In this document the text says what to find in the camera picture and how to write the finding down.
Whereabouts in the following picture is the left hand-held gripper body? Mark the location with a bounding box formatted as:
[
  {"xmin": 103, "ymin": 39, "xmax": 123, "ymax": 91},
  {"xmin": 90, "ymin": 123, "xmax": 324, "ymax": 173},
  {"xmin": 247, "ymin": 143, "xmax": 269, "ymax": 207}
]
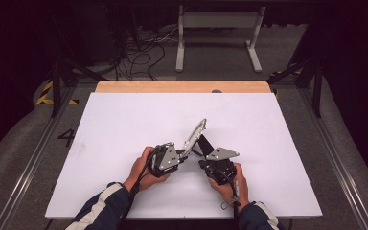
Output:
[{"xmin": 147, "ymin": 142, "xmax": 180, "ymax": 178}]

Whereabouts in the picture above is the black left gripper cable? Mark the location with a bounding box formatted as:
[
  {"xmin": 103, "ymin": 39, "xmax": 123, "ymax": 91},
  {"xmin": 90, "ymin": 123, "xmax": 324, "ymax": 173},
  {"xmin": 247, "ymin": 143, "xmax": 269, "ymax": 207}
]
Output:
[{"xmin": 121, "ymin": 149, "xmax": 157, "ymax": 224}]

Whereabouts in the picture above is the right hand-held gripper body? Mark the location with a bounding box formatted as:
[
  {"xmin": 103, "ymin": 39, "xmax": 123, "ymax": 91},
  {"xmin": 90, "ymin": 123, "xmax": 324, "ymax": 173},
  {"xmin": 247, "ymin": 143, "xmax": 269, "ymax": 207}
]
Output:
[{"xmin": 198, "ymin": 147, "xmax": 241, "ymax": 186}]

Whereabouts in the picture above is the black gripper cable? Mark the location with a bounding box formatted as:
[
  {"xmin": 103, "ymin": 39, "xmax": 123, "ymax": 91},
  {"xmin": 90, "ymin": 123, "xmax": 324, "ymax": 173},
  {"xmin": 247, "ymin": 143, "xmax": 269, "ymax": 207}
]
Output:
[
  {"xmin": 121, "ymin": 149, "xmax": 157, "ymax": 224},
  {"xmin": 219, "ymin": 172, "xmax": 242, "ymax": 221}
]

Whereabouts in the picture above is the person's right hand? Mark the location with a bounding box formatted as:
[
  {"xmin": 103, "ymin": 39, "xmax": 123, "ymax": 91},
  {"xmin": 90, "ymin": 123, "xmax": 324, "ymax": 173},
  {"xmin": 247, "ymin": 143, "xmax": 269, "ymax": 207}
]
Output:
[{"xmin": 208, "ymin": 162, "xmax": 250, "ymax": 212}]

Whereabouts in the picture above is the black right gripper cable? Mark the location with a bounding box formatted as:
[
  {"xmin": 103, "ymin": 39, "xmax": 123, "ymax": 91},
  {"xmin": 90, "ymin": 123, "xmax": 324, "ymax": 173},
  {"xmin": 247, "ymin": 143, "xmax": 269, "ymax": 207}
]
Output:
[{"xmin": 219, "ymin": 172, "xmax": 242, "ymax": 221}]

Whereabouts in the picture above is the black metal stand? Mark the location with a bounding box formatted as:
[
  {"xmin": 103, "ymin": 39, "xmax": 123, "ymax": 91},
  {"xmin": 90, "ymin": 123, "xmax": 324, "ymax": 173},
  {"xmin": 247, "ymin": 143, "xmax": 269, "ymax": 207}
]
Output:
[
  {"xmin": 46, "ymin": 6, "xmax": 108, "ymax": 118},
  {"xmin": 266, "ymin": 6, "xmax": 326, "ymax": 119}
]

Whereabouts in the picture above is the wooden table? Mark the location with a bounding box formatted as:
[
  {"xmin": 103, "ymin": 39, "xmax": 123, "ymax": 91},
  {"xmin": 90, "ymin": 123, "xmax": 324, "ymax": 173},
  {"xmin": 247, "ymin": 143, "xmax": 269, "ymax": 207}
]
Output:
[{"xmin": 95, "ymin": 80, "xmax": 272, "ymax": 94}]

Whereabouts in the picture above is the aluminium floor rail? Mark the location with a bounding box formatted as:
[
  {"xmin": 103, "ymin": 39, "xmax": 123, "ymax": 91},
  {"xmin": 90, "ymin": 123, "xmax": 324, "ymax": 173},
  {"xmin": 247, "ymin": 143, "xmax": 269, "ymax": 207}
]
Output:
[
  {"xmin": 300, "ymin": 87, "xmax": 368, "ymax": 230},
  {"xmin": 0, "ymin": 85, "xmax": 78, "ymax": 230}
]

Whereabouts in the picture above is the white board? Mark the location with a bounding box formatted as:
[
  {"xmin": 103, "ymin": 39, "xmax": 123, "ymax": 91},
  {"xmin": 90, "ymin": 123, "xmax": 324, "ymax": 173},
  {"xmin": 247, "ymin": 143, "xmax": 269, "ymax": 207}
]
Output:
[{"xmin": 45, "ymin": 92, "xmax": 323, "ymax": 220}]

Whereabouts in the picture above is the person's left hand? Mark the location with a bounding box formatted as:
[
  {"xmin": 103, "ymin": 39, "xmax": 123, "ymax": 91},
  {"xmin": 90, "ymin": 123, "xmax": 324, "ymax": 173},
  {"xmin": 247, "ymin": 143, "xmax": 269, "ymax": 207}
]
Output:
[{"xmin": 123, "ymin": 146, "xmax": 171, "ymax": 192}]

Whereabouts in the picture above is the white metal stand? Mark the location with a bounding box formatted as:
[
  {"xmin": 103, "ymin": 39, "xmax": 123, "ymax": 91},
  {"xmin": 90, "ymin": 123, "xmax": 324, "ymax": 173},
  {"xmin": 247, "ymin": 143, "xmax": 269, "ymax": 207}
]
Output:
[{"xmin": 175, "ymin": 4, "xmax": 267, "ymax": 74}]

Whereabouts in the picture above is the tangle of floor cables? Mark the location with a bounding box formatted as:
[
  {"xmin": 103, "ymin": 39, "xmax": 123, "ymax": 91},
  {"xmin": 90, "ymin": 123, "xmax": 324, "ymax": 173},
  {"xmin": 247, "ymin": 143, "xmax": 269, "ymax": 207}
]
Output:
[{"xmin": 114, "ymin": 27, "xmax": 180, "ymax": 81}]

